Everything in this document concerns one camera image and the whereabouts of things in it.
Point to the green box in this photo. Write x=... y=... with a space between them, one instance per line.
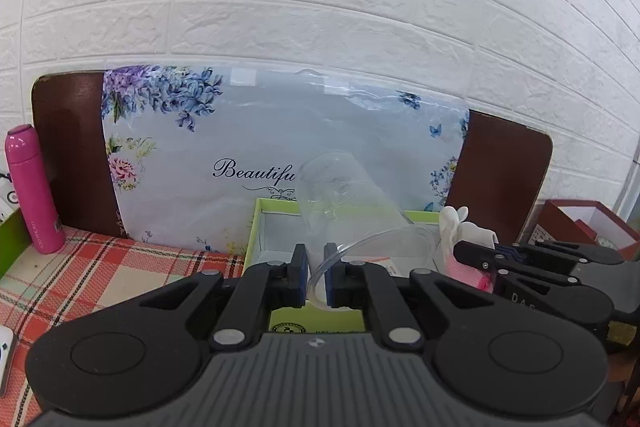
x=12 y=242

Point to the white printed packet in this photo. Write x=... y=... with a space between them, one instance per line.
x=7 y=197

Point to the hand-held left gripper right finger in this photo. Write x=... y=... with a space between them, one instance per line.
x=330 y=277

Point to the floral placemat board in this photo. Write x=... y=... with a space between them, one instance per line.
x=75 y=147

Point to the clear glass cup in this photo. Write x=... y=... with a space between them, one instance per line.
x=342 y=197

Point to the pink thermos bottle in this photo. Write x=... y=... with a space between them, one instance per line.
x=32 y=192

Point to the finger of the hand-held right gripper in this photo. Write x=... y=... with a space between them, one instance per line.
x=550 y=257
x=560 y=297

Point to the red plaid tablecloth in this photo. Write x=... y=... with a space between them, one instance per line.
x=100 y=272

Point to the green-rimmed cardboard box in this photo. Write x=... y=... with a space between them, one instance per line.
x=277 y=232

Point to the red gift box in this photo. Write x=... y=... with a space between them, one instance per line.
x=565 y=219

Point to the white device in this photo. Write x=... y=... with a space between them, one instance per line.
x=5 y=357

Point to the floral plastic bag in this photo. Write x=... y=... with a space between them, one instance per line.
x=260 y=132

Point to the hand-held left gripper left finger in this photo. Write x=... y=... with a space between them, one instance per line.
x=300 y=274

